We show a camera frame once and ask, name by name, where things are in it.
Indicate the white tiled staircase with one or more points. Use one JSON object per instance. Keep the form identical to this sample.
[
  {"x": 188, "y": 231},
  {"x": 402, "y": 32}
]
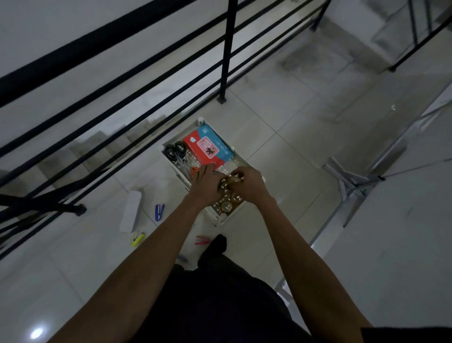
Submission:
[{"x": 53, "y": 166}]

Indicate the red stapler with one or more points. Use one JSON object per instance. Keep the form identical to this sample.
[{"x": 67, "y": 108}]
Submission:
[{"x": 202, "y": 241}]

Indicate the grey metal stand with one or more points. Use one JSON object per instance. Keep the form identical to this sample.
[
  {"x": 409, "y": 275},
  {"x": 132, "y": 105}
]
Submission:
[{"x": 349, "y": 176}]

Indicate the white small cart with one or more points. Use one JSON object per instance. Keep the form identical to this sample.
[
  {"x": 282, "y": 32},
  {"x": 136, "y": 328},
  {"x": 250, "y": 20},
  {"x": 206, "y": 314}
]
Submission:
[{"x": 216, "y": 216}]

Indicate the yellow stapler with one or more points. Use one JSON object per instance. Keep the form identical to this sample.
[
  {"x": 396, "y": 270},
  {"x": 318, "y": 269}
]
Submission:
[{"x": 137, "y": 240}]

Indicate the black stair railing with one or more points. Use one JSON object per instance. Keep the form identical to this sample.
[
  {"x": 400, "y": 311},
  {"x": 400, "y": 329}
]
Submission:
[{"x": 420, "y": 44}]

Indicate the black metal railing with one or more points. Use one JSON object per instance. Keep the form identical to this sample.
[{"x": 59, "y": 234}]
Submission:
[{"x": 227, "y": 53}]

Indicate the clear green utility knife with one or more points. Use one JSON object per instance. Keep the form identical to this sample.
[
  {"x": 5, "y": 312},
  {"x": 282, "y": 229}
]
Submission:
[{"x": 182, "y": 259}]

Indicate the person's right forearm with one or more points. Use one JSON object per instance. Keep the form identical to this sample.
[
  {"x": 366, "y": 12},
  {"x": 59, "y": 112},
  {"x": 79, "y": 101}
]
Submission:
[{"x": 307, "y": 268}]

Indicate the person's right hand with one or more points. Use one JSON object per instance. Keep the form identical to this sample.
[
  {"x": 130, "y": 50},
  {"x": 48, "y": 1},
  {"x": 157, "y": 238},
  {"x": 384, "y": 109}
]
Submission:
[{"x": 254, "y": 185}]

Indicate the person's left forearm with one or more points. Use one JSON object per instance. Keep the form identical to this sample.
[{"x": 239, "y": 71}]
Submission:
[{"x": 141, "y": 275}]

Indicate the red blue tissue packet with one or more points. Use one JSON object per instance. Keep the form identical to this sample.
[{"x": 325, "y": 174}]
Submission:
[{"x": 219, "y": 141}]

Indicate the blue stapler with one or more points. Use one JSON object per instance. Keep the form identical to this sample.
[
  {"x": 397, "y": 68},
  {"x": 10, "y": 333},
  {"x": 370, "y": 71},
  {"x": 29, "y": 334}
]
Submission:
[{"x": 157, "y": 212}]

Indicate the person's black trousers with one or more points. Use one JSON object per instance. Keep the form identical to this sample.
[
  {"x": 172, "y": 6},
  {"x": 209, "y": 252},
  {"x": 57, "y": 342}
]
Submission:
[{"x": 219, "y": 304}]

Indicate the long white plastic box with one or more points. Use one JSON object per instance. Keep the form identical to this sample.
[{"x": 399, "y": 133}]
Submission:
[{"x": 130, "y": 212}]

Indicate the person's black right sock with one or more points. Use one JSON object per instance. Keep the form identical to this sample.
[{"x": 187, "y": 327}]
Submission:
[{"x": 213, "y": 249}]

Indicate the small orange scissors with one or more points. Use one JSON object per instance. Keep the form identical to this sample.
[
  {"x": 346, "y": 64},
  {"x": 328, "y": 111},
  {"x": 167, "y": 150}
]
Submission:
[{"x": 194, "y": 172}]

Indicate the person's left hand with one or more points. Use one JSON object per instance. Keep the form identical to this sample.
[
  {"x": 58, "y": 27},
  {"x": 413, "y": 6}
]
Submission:
[{"x": 205, "y": 187}]

